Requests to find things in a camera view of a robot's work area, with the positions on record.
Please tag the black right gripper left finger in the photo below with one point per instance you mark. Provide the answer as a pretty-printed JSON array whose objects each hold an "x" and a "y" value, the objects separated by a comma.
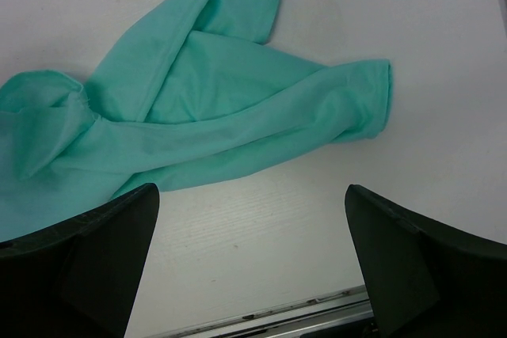
[{"x": 79, "y": 277}]

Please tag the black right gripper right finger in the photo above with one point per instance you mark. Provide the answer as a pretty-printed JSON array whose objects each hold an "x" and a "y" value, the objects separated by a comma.
[{"x": 425, "y": 278}]

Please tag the teal t shirt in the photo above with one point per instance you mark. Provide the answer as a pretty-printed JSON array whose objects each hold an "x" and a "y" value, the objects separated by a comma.
[{"x": 191, "y": 94}]

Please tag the aluminium table frame rails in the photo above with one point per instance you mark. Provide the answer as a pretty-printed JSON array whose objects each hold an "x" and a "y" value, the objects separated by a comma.
[{"x": 291, "y": 320}]

